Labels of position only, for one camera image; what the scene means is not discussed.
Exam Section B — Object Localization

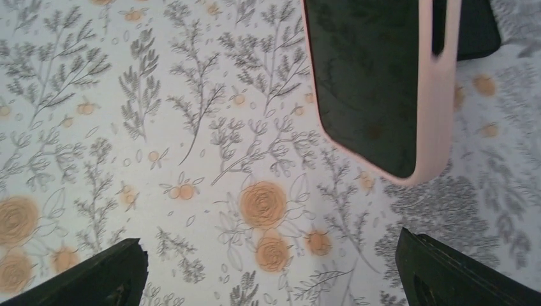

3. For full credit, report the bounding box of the floral patterned mat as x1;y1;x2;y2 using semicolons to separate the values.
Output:
1;1;540;305

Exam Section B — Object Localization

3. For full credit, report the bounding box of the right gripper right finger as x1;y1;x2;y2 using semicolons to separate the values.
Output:
395;228;540;305

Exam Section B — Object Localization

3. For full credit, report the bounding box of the black phone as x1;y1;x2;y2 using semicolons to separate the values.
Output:
432;0;501;61
305;0;419;178

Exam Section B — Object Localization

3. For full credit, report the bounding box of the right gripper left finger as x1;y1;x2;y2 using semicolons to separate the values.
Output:
1;238;149;306

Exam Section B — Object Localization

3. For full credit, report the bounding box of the black phone on mat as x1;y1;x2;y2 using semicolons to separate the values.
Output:
432;0;501;61

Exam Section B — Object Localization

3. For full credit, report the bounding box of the pink phone case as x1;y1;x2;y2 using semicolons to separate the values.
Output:
302;1;461;186

